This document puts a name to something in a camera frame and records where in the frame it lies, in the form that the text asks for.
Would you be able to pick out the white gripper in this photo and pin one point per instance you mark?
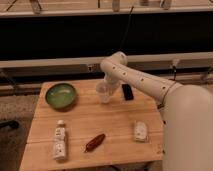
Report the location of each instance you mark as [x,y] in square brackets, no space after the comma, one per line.
[112,83]

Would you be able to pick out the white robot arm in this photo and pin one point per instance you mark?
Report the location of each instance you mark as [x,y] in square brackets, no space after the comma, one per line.
[187,115]

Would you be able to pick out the green ceramic bowl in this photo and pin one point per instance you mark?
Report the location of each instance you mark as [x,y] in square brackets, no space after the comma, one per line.
[60,95]

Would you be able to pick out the black rectangular block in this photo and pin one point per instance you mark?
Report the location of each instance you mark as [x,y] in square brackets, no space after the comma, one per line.
[127,92]

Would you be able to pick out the wooden table board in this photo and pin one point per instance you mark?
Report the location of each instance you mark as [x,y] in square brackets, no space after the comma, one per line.
[87,119]

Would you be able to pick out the red chili pepper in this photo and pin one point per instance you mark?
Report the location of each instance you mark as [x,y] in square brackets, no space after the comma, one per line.
[94,143]

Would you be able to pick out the white plastic bottle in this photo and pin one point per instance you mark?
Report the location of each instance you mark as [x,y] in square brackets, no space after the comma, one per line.
[59,146]

